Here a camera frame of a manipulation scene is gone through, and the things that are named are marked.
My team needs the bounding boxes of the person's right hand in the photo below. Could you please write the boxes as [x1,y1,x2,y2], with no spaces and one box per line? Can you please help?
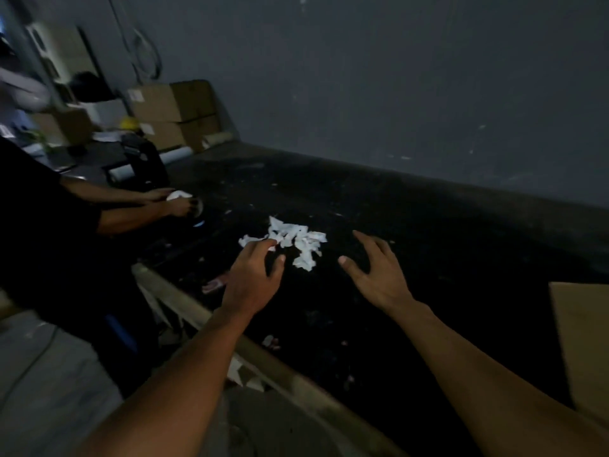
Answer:
[338,230,416,318]

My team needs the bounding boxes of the person's left hand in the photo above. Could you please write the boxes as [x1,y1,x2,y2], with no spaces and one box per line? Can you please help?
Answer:
[221,238,286,321]

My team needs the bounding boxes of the person's right forearm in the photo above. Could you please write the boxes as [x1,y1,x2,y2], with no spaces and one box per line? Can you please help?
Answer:
[394,301,609,457]

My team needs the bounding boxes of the person's left forearm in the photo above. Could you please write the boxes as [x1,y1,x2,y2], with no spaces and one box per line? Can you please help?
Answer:
[78,307,251,457]

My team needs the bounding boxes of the pile of white paper scraps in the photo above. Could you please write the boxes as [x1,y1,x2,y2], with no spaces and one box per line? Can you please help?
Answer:
[238,215,328,273]

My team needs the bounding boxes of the round glass object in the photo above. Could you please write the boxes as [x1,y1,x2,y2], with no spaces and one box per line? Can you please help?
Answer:
[188,197,206,229]

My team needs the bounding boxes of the white torn paper piece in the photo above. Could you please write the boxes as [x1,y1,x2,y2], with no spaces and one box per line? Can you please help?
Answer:
[226,356,265,394]

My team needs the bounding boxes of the brown cardboard tube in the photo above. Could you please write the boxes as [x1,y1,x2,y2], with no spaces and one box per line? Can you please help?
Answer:
[202,131,234,149]

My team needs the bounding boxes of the white paper roll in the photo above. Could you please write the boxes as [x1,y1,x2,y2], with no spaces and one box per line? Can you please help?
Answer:
[159,146,195,166]
[108,163,140,182]

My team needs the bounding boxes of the flat brown cardboard box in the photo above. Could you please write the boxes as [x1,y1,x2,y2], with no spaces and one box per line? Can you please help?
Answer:
[140,114,222,152]

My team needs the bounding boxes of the black machine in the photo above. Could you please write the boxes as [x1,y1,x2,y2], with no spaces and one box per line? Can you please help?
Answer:
[120,132,170,192]

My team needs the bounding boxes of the large brown cardboard box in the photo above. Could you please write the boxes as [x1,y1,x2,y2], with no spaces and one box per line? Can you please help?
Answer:
[127,80,218,123]

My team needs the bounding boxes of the tan cardboard sheet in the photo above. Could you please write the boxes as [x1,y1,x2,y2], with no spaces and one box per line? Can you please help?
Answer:
[548,281,609,426]

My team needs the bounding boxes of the small brown cardboard box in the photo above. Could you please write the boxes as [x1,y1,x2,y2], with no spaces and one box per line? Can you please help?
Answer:
[30,108,94,146]

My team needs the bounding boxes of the black bag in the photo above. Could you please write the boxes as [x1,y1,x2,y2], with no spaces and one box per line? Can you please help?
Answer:
[70,71,118,103]

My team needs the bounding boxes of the black wall cables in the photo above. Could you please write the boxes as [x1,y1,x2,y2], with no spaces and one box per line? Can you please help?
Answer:
[107,0,163,84]

